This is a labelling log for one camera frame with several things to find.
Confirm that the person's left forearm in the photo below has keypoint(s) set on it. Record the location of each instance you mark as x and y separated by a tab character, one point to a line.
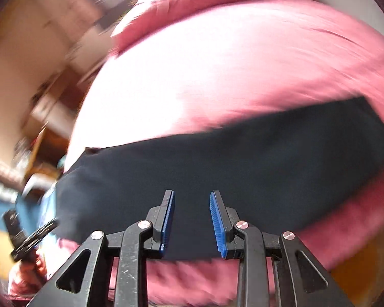
25	281

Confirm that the white plastic stool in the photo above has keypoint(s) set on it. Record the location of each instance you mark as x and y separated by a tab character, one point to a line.
35	182

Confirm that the pink pillow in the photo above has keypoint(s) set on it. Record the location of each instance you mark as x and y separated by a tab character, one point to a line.
153	19

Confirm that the brown wooden cabinet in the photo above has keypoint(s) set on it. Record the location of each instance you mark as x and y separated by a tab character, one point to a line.
60	102

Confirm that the black pants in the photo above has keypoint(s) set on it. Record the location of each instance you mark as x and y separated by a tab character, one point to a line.
211	160

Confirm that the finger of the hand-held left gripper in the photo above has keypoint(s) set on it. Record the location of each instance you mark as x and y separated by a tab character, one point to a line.
44	228

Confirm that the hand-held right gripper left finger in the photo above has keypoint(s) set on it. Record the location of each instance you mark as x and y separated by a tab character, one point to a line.
167	227

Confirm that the pink blanket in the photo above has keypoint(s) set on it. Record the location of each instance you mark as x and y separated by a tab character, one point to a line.
243	70

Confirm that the dark bed headboard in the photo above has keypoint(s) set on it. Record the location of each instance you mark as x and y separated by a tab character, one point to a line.
115	17

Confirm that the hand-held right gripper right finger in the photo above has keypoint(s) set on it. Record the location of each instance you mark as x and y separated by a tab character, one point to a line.
217	227

